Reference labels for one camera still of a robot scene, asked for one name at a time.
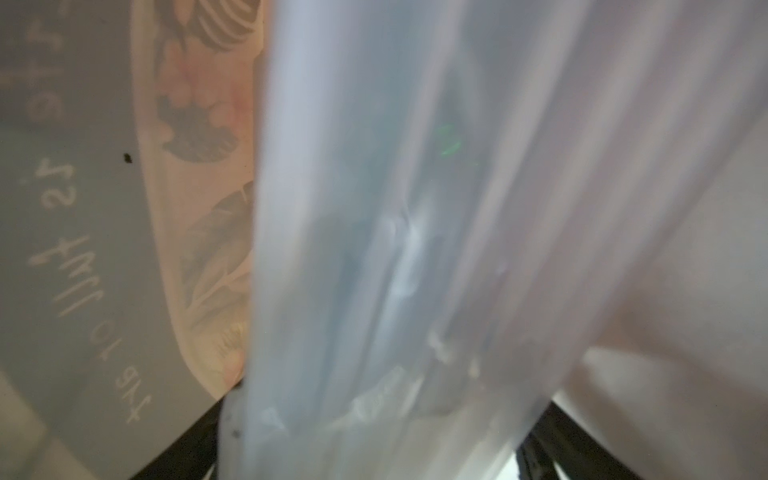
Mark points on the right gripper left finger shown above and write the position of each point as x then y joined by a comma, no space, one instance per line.
192,455

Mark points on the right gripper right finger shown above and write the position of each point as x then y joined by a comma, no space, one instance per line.
558,448

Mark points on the green pencil case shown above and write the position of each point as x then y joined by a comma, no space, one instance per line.
93,383

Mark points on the clear ribbed pencil case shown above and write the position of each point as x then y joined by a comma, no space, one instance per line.
452,198

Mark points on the floral canvas tote bag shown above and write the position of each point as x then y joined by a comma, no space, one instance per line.
197,84

